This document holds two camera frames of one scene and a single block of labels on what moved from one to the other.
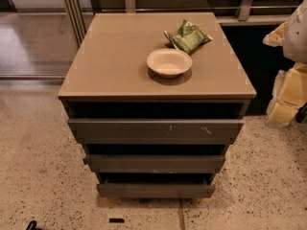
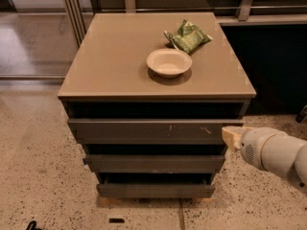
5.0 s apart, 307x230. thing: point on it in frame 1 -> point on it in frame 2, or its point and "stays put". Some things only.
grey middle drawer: (154, 164) stays put
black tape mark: (117, 220) stays put
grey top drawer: (155, 131) stays put
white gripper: (297, 37) -> (252, 147)
